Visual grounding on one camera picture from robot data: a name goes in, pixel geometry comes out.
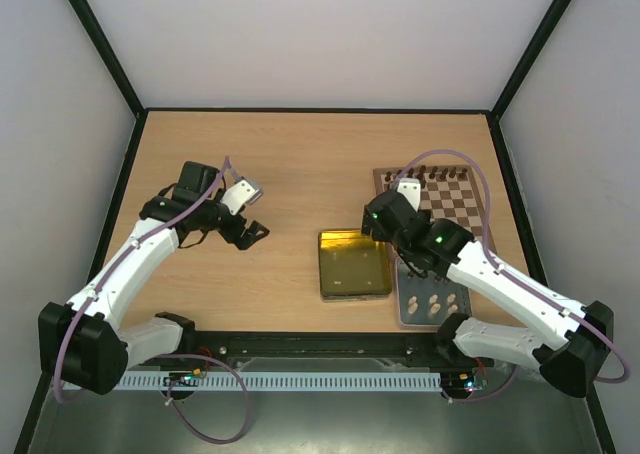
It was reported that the silver metal tray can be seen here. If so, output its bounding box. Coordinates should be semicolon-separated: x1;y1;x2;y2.
394;257;472;332

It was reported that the wooden chess board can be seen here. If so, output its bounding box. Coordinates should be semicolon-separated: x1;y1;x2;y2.
372;166;497;255

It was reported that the gold tin box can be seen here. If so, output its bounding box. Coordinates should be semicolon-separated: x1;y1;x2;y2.
318;229;392;302

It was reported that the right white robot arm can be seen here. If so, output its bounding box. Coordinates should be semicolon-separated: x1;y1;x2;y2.
362;190;614;398

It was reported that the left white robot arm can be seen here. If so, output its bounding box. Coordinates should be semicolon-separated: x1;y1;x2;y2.
38;161;269;403

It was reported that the light pawn in tray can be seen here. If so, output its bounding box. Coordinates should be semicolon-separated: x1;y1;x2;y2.
407;296;419;319
447;294;459;315
427;295;441;320

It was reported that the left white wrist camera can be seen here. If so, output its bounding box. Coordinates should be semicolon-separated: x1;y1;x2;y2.
221;177;263;215

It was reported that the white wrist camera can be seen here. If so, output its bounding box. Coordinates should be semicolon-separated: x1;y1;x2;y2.
221;177;263;215
389;177;422;211

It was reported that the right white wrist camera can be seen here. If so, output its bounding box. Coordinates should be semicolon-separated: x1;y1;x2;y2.
389;177;422;211

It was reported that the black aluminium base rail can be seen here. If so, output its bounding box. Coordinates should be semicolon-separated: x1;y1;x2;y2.
52;328;581;370

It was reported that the white slotted cable duct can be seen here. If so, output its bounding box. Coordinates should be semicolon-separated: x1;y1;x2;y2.
115;370;443;391

